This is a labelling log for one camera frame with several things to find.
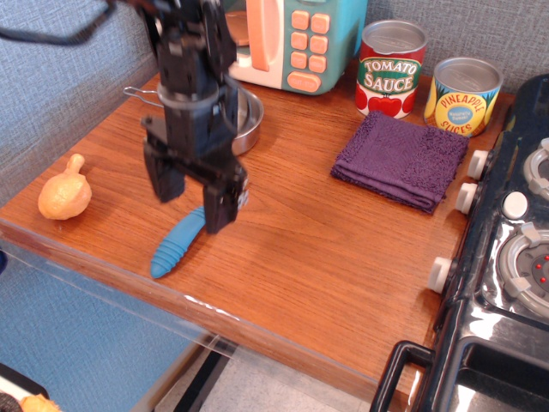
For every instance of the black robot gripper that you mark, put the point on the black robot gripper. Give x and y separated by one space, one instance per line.
195 138

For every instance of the blue handled metal fork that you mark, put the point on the blue handled metal fork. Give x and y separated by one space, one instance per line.
176 243

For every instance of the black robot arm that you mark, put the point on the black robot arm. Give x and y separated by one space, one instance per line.
194 50

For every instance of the small steel pot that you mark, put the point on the small steel pot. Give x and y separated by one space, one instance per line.
250 115

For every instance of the orange toy drumstick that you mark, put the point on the orange toy drumstick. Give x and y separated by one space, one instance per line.
67 194

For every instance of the teal toy microwave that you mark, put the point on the teal toy microwave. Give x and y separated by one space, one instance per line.
297 46

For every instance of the folded purple cloth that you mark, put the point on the folded purple cloth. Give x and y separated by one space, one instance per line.
408 163

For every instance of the tomato sauce can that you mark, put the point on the tomato sauce can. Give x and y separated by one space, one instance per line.
390 64

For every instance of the pineapple slices can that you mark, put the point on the pineapple slices can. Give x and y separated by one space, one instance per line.
462 95

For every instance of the orange object bottom left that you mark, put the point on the orange object bottom left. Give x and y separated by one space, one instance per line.
38 403

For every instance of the black toy stove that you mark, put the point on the black toy stove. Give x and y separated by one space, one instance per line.
491 333

